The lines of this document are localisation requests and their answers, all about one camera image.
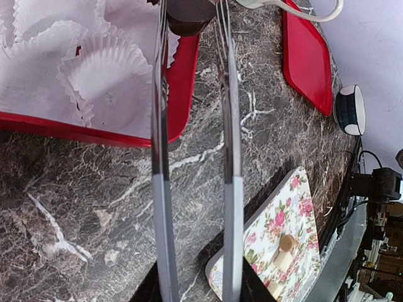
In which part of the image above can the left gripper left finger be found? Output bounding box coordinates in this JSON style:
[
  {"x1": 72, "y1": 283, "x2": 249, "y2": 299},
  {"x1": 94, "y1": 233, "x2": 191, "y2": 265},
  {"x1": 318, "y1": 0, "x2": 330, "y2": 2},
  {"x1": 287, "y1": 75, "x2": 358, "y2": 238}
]
[{"x1": 129, "y1": 262, "x2": 162, "y2": 302}]

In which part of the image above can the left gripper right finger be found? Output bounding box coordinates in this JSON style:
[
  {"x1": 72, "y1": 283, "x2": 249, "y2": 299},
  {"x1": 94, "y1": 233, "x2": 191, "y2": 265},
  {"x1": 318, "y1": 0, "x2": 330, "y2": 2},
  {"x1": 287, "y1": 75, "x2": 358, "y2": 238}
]
[{"x1": 241, "y1": 257, "x2": 276, "y2": 302}]

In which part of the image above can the dark square chocolate bottom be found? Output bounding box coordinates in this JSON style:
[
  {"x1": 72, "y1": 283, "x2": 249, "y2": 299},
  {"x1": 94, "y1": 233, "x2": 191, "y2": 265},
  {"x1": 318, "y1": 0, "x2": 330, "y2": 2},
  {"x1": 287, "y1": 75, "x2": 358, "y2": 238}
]
[{"x1": 167, "y1": 0, "x2": 216, "y2": 36}]

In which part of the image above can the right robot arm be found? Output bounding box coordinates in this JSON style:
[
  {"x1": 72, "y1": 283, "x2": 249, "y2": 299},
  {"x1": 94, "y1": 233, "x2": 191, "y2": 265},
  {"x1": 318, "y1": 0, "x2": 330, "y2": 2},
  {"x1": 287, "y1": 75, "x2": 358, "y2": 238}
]
[{"x1": 350, "y1": 150, "x2": 402, "y2": 220}]

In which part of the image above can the white chocolate bar middle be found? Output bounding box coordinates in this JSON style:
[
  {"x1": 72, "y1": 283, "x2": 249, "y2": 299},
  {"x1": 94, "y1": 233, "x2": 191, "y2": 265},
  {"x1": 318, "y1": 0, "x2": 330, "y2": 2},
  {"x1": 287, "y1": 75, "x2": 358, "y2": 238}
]
[{"x1": 265, "y1": 281, "x2": 283, "y2": 299}]

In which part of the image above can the white chocolate cube upper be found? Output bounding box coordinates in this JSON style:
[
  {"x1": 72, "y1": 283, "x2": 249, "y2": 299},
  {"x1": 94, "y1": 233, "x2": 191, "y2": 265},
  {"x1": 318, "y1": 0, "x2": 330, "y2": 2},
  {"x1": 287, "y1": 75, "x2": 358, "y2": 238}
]
[{"x1": 274, "y1": 252, "x2": 298, "y2": 273}]

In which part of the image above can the caramel chocolate upper right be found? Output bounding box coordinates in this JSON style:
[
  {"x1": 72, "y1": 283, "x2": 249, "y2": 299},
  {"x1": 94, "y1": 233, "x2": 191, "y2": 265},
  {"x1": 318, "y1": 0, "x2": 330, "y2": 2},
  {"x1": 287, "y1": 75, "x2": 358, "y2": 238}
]
[{"x1": 279, "y1": 234, "x2": 295, "y2": 252}]

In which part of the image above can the red chocolate box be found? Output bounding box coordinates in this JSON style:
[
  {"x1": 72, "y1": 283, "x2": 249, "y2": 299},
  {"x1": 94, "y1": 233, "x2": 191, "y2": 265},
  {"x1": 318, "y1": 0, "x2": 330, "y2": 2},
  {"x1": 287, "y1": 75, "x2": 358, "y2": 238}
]
[{"x1": 0, "y1": 0, "x2": 201, "y2": 148}]

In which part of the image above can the floral rectangular tray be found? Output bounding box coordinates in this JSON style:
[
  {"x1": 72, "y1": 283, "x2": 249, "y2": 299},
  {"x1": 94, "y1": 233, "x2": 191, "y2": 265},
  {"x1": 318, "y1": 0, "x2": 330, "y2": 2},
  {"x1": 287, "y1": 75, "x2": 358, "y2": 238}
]
[{"x1": 205, "y1": 166, "x2": 321, "y2": 301}]

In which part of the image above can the white and dark bowl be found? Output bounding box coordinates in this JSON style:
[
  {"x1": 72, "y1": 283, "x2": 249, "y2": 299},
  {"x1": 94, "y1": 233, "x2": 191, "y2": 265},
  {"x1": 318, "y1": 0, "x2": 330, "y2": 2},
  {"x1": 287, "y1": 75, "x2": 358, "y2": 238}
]
[{"x1": 333, "y1": 84, "x2": 366, "y2": 136}]

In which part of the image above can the red box lid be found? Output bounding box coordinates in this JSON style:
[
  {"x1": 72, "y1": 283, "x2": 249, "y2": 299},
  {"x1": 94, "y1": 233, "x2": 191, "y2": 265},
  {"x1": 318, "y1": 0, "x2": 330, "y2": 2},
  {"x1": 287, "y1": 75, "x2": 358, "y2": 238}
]
[{"x1": 283, "y1": 11, "x2": 333, "y2": 116}]

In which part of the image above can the white ceramic mug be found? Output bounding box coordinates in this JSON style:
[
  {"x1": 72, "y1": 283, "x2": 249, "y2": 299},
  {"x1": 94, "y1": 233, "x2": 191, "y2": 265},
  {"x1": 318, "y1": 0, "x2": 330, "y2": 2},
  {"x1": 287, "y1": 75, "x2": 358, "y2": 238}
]
[{"x1": 236, "y1": 0, "x2": 344, "y2": 23}]

